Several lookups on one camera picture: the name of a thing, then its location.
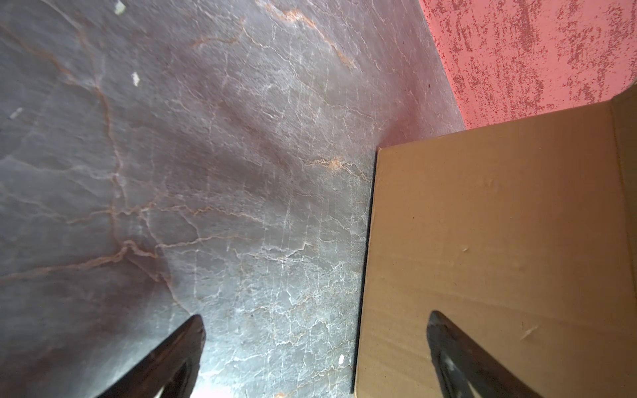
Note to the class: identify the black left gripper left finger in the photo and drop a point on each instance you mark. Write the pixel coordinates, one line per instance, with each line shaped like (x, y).
(170, 370)

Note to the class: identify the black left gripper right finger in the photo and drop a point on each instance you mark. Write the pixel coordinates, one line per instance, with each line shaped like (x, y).
(468, 363)

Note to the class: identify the brown cardboard express box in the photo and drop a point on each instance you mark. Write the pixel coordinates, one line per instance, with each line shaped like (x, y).
(523, 234)

